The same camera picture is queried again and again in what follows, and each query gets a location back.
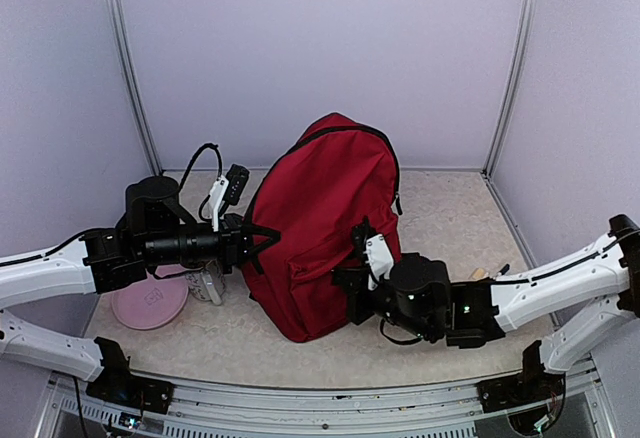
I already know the red backpack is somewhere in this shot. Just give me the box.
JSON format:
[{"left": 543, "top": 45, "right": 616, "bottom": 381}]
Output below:
[{"left": 241, "top": 113, "right": 400, "bottom": 343}]

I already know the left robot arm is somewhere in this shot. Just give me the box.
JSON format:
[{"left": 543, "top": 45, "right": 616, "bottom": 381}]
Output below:
[{"left": 1, "top": 176, "right": 280, "bottom": 403}]

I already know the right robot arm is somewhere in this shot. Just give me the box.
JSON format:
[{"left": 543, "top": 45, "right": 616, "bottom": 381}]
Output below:
[{"left": 332, "top": 214, "right": 639, "bottom": 402}]

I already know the white patterned mug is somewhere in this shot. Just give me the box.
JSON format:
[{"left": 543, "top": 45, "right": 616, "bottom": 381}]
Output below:
[{"left": 185, "top": 261, "right": 226, "bottom": 306}]

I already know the pink plate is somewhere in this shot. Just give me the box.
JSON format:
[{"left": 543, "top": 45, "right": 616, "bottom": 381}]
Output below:
[{"left": 111, "top": 265, "right": 189, "bottom": 331}]

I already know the black white marker pen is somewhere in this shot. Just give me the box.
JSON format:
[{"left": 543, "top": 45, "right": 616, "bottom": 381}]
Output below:
[{"left": 496, "top": 263, "right": 510, "bottom": 276}]

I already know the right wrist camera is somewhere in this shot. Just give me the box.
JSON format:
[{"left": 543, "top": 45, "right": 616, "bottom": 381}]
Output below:
[{"left": 351, "top": 217, "right": 394, "bottom": 291}]

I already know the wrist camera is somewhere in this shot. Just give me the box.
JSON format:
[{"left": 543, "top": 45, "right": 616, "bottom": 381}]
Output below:
[
  {"left": 199, "top": 164, "right": 250, "bottom": 232},
  {"left": 351, "top": 217, "right": 394, "bottom": 291}
]

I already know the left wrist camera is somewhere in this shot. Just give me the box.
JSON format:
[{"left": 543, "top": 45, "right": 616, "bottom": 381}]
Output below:
[{"left": 199, "top": 164, "right": 250, "bottom": 232}]

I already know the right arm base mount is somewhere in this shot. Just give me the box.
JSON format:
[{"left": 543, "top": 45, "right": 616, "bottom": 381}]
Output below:
[{"left": 476, "top": 374, "right": 566, "bottom": 413}]

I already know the front aluminium rail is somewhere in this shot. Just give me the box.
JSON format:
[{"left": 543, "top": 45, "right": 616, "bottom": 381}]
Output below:
[{"left": 34, "top": 352, "right": 619, "bottom": 438}]

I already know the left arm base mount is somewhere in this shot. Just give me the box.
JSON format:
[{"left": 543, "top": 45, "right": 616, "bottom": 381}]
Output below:
[{"left": 86, "top": 374, "right": 174, "bottom": 415}]

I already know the left aluminium frame post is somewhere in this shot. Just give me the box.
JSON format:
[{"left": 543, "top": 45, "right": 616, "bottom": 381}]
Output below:
[{"left": 106, "top": 0, "right": 163, "bottom": 175}]

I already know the aluminium frame post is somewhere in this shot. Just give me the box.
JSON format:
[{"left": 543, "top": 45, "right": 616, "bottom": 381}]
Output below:
[
  {"left": 482, "top": 0, "right": 537, "bottom": 181},
  {"left": 106, "top": 0, "right": 163, "bottom": 175}
]

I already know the right aluminium frame post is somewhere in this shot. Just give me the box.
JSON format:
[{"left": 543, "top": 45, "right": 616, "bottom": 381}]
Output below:
[{"left": 482, "top": 0, "right": 537, "bottom": 181}]

